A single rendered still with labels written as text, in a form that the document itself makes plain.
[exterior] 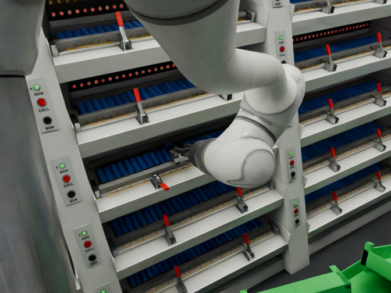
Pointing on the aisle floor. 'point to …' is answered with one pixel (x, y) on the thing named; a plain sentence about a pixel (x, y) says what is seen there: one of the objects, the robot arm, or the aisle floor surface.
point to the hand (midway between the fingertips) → (177, 149)
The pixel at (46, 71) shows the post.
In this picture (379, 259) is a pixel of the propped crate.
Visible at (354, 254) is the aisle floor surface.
